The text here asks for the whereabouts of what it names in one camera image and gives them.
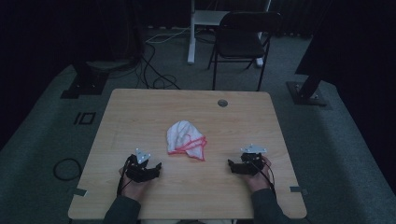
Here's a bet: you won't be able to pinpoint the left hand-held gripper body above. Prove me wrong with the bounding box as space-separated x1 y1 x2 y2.
124 147 157 184

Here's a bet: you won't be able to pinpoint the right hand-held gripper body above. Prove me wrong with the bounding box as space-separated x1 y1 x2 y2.
238 144 269 175

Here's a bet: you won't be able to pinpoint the white cloth with red edging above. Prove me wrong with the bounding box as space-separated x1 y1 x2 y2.
166 120 208 161

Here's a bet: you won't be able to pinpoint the person's left hand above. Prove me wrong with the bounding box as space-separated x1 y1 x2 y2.
119 167 151 202

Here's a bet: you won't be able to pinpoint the person's right hand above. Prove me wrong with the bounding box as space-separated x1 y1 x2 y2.
244 155 273 194

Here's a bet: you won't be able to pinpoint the black slanted stand with base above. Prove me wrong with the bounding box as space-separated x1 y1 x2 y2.
286 36 329 107

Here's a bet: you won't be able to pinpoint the black stand with square base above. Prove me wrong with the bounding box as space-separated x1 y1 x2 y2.
60 59 110 100

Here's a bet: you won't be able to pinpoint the black folding chair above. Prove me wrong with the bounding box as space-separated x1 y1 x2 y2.
206 11 283 92

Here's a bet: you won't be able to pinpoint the left hand-held gripper black cable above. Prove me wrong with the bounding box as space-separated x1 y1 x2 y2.
116 155 133 198

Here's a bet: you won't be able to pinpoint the hand-held gripper black cable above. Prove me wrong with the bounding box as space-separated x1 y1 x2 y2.
251 158 278 201
116 155 133 198

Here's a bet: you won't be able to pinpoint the right hand-held gripper black cable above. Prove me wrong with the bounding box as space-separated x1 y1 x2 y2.
251 158 278 201

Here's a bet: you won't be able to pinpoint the black cable loop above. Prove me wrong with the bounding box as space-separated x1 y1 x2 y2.
52 157 84 182

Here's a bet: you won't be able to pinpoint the black floor cables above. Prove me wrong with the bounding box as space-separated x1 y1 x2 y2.
135 41 181 91

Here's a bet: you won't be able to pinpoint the white floor cable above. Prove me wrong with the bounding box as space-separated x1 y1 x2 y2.
145 26 191 45

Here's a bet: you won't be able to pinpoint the white desk frame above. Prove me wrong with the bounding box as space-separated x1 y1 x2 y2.
187 0 273 68

